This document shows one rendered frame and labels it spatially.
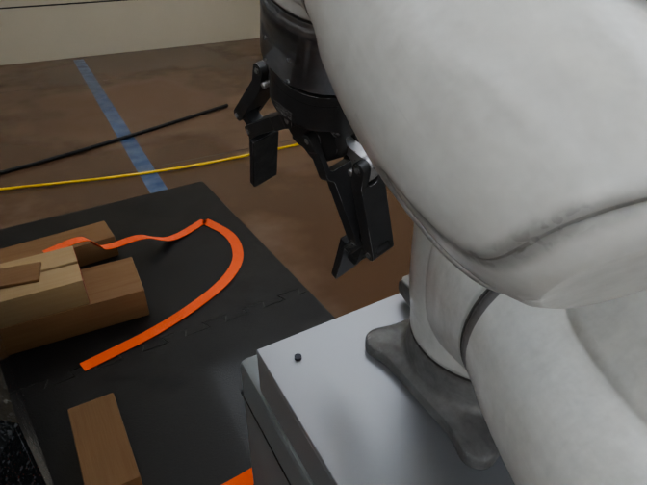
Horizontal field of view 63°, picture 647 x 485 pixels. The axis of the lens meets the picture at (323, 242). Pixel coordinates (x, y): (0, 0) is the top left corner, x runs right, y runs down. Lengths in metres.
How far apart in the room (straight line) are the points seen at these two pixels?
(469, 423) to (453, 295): 0.15
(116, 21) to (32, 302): 4.52
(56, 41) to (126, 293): 4.40
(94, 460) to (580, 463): 1.31
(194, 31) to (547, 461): 6.18
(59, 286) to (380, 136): 1.80
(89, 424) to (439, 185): 1.47
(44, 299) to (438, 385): 1.60
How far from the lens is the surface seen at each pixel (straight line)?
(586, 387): 0.30
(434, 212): 0.17
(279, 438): 0.61
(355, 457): 0.51
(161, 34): 6.27
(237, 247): 2.35
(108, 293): 2.02
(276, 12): 0.33
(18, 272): 2.05
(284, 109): 0.39
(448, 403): 0.52
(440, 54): 0.16
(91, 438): 1.55
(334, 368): 0.57
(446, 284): 0.41
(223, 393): 1.72
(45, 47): 6.14
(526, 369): 0.33
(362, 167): 0.39
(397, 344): 0.57
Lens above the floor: 1.27
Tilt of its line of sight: 32 degrees down
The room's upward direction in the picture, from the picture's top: straight up
